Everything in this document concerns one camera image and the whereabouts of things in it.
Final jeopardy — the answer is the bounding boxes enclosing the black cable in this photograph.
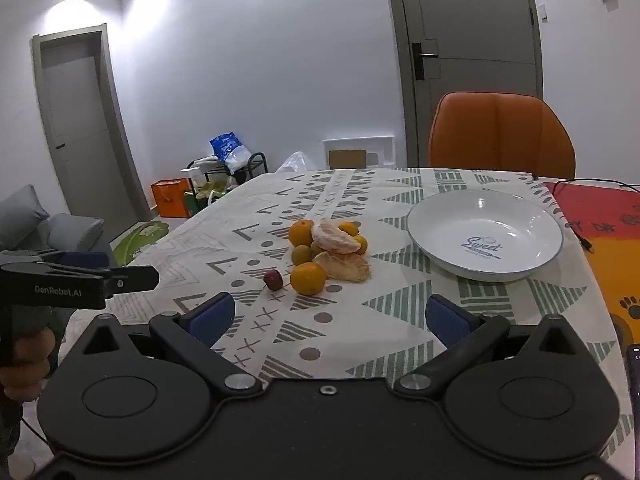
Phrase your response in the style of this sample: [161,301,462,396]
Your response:
[532,175,640,253]

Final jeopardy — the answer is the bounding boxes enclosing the orange chair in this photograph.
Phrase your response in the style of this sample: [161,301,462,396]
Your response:
[428,92,577,181]

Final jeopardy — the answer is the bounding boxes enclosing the orange box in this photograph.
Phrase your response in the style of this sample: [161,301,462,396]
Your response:
[151,179,193,218]

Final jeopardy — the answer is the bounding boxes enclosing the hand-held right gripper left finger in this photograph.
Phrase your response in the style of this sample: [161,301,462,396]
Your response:
[65,292,263,401]

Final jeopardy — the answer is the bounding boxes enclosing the pair of yellow green shoes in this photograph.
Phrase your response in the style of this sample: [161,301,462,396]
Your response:
[197,182,231,202]

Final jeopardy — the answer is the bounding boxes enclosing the peeled citrus half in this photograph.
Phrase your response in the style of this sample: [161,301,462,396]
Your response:
[314,251,372,282]
[311,219,362,256]

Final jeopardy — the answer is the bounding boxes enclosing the clear plastic bag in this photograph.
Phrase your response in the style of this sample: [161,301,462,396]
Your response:
[275,151,317,173]

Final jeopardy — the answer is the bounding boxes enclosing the black shoe rack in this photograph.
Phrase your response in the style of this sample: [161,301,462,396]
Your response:
[187,152,268,192]

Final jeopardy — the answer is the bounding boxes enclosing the blue white bag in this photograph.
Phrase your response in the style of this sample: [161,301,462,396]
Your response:
[209,132,252,171]

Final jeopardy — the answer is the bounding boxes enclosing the white foam packaging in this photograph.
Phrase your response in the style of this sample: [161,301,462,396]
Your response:
[322,135,396,170]

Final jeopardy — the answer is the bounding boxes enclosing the black door handle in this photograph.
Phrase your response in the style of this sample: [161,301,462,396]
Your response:
[411,40,440,81]

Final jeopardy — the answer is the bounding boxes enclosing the black phone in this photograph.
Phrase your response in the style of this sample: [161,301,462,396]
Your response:
[626,344,640,413]

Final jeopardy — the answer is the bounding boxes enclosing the person's left hand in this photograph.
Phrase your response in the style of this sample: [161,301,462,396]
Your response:
[0,329,57,401]

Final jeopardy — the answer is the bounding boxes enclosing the red orange printed mat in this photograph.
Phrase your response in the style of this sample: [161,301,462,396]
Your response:
[542,180,640,346]

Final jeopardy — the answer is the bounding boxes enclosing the grey door with black handle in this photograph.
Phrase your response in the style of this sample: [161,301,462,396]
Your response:
[382,0,546,168]

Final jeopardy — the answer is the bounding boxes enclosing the patterned white tablecloth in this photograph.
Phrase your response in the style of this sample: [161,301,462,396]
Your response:
[60,167,633,461]

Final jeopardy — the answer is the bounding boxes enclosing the white plate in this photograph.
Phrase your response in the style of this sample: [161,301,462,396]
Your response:
[406,190,565,282]

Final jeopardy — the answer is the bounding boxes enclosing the grey sofa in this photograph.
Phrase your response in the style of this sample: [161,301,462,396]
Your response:
[0,185,113,263]

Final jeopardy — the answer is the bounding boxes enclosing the brown cardboard sheet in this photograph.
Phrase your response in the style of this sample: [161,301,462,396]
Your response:
[329,149,368,170]

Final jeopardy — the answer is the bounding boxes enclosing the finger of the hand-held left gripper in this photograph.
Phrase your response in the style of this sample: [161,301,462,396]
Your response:
[0,250,111,272]
[102,266,160,292]

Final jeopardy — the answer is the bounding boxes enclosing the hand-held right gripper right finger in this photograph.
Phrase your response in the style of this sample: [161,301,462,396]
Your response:
[392,294,596,401]

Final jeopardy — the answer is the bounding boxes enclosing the green floor mat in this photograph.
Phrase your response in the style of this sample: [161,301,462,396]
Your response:
[111,222,171,266]

